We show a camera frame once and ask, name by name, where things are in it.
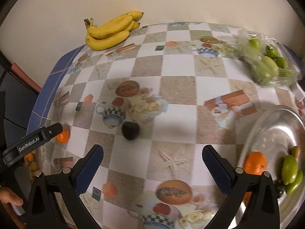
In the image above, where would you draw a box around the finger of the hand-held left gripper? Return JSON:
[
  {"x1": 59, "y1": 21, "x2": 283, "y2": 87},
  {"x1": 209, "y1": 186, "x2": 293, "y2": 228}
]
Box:
[{"x1": 40, "y1": 123, "x2": 64, "y2": 141}]

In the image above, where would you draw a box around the person's left hand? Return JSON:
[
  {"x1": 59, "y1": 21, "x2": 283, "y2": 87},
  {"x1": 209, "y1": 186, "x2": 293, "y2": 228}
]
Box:
[{"x1": 0, "y1": 186, "x2": 24, "y2": 221}]

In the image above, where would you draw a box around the reddish wooden board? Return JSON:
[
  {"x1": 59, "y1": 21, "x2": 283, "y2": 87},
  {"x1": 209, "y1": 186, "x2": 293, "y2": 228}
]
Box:
[{"x1": 10, "y1": 62, "x2": 46, "y2": 94}]

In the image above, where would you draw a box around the green mango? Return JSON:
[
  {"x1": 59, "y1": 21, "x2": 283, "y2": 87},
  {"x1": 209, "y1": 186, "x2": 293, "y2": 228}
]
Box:
[{"x1": 281, "y1": 155, "x2": 299, "y2": 185}]

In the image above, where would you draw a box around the green lime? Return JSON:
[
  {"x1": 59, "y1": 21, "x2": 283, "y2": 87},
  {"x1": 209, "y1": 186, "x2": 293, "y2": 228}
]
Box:
[{"x1": 285, "y1": 173, "x2": 303, "y2": 195}]

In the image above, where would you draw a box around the checkered printed tablecloth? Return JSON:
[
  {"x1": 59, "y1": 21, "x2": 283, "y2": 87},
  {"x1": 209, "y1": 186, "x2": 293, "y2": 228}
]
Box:
[{"x1": 25, "y1": 22, "x2": 305, "y2": 229}]

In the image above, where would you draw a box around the silver metal plate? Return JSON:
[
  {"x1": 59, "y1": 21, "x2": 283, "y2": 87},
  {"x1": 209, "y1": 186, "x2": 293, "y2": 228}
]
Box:
[{"x1": 235, "y1": 106, "x2": 305, "y2": 229}]

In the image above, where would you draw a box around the plastic bag of small fruits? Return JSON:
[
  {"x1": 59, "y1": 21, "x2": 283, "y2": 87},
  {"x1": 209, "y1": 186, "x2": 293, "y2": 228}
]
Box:
[{"x1": 24, "y1": 145, "x2": 46, "y2": 184}]

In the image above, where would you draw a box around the yellow banana bunch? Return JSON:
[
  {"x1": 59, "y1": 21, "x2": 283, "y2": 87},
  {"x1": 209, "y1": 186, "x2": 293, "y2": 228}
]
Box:
[{"x1": 84, "y1": 11, "x2": 144, "y2": 51}]

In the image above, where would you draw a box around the plastic bag of green fruits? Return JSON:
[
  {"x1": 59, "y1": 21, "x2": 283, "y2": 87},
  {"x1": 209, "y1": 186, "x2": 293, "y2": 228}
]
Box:
[{"x1": 235, "y1": 30, "x2": 303, "y2": 87}]

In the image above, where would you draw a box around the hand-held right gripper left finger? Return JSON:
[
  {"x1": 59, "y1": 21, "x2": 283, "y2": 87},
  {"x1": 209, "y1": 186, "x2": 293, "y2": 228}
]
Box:
[{"x1": 25, "y1": 144, "x2": 104, "y2": 229}]

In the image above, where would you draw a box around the dark avocado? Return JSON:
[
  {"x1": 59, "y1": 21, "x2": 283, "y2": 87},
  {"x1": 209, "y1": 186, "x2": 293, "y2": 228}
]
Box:
[{"x1": 121, "y1": 122, "x2": 140, "y2": 141}]

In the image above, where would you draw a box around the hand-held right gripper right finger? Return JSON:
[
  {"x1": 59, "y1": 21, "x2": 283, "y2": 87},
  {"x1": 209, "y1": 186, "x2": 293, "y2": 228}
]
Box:
[{"x1": 202, "y1": 144, "x2": 281, "y2": 229}]

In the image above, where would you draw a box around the large orange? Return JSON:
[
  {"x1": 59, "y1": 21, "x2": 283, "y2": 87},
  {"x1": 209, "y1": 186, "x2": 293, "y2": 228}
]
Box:
[{"x1": 243, "y1": 151, "x2": 266, "y2": 174}]

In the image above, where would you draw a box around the small orange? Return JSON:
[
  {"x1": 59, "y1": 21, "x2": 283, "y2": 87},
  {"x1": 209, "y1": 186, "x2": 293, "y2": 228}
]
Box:
[{"x1": 55, "y1": 129, "x2": 71, "y2": 144}]

